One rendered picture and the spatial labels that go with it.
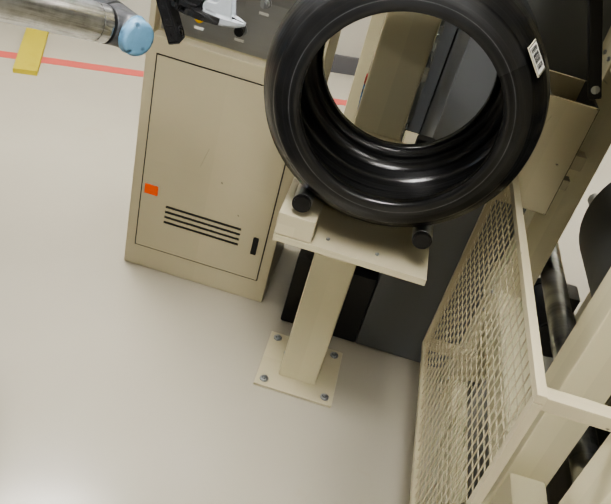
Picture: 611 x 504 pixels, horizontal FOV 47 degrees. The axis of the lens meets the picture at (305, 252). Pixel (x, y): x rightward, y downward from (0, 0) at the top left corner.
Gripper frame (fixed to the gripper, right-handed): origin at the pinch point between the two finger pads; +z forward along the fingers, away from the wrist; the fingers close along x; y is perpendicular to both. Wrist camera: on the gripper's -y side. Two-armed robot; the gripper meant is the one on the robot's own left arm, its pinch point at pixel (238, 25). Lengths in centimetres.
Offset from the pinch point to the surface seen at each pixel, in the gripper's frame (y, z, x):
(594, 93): 11, 79, 21
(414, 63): -1.7, 39.2, 27.3
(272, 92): -5.8, 12.3, -10.8
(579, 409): -13, 79, -59
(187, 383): -121, 17, 10
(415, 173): -22, 50, 13
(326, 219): -37, 34, 2
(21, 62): -140, -134, 188
